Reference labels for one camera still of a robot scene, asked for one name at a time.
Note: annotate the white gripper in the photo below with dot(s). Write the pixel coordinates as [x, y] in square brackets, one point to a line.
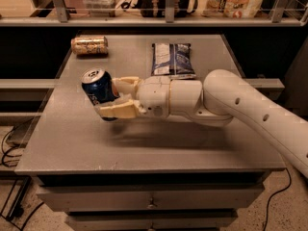
[154, 95]

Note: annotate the blue pepsi can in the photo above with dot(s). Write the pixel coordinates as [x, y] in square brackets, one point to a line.
[98, 86]

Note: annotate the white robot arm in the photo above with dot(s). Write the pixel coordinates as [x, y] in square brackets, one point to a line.
[215, 101]

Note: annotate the gold drink can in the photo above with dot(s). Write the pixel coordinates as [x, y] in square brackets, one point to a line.
[89, 46]

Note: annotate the blue white snack bag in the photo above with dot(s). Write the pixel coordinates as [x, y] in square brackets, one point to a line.
[173, 60]

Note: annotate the grey drawer cabinet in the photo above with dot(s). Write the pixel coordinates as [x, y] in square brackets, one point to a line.
[141, 174]

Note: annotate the black backpack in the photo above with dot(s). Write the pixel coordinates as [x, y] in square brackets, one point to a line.
[157, 8]

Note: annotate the metal railing shelf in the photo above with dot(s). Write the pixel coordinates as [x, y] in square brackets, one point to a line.
[72, 13]

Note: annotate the colourful printed bag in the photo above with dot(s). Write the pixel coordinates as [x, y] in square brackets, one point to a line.
[232, 8]

